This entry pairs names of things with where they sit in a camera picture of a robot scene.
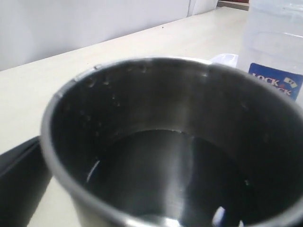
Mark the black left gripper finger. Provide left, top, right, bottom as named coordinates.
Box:
left=0, top=137, right=52, bottom=227

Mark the stainless steel cup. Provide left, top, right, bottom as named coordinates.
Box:
left=40, top=57, right=303, bottom=227

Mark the clear plastic container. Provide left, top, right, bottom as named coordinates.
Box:
left=237, top=0, right=303, bottom=105

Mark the white backdrop curtain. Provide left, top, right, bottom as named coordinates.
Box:
left=0, top=0, right=217, bottom=70

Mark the white plastic tray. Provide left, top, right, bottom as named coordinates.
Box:
left=210, top=53, right=238, bottom=68

